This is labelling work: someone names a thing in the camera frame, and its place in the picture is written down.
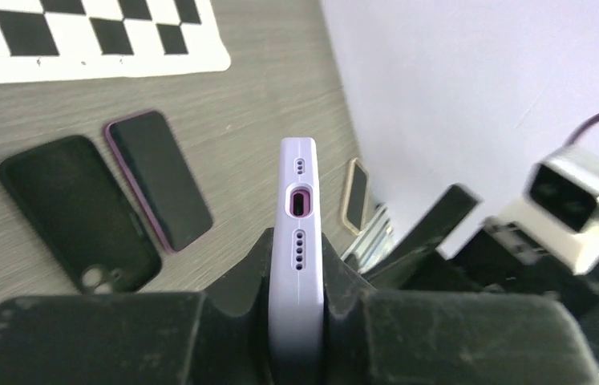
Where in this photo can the black white checkerboard mat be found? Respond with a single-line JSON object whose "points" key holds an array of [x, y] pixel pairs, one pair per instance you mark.
{"points": [[42, 41]]}

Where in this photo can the phone with white edge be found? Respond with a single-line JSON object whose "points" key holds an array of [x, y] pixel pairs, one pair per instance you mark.
{"points": [[296, 296]]}

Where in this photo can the purple edged bare phone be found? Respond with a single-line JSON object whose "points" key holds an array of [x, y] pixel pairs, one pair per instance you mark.
{"points": [[150, 158]]}

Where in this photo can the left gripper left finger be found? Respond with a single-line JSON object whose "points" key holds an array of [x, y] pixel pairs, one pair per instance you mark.
{"points": [[243, 289]]}

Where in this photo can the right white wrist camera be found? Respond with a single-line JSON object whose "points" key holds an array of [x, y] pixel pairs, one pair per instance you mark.
{"points": [[559, 207]]}

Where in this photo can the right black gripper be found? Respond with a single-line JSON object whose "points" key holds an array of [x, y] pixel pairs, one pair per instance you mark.
{"points": [[500, 257]]}

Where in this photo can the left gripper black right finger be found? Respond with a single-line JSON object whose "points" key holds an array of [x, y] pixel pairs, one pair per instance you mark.
{"points": [[343, 286]]}

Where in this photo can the phone with pink edge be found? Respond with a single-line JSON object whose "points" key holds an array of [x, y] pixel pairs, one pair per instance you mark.
{"points": [[355, 196]]}

